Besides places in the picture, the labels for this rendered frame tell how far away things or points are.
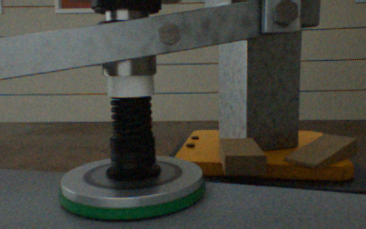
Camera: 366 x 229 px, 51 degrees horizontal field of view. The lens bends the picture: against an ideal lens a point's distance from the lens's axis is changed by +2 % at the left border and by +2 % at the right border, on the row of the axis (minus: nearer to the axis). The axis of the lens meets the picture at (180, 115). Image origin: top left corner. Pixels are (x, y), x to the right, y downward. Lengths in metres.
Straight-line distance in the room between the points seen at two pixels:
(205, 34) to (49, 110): 6.68
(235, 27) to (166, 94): 6.03
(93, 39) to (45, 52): 0.06
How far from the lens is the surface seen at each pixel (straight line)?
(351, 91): 6.88
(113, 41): 0.50
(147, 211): 0.49
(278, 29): 0.52
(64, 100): 7.01
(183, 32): 0.51
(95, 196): 0.50
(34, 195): 0.64
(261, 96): 1.15
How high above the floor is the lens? 1.06
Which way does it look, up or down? 8 degrees down
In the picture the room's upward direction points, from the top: 1 degrees counter-clockwise
